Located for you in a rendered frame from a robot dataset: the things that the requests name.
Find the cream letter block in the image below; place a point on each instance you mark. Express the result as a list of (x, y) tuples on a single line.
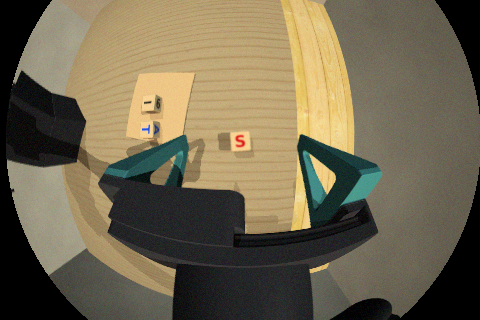
[(151, 103), (149, 129), (240, 141)]

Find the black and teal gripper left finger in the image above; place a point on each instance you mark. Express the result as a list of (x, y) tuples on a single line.
[(139, 167)]

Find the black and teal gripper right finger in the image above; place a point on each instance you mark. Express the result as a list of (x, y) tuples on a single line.
[(355, 178)]

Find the tan flat mat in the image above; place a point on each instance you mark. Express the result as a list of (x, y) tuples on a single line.
[(175, 90)]

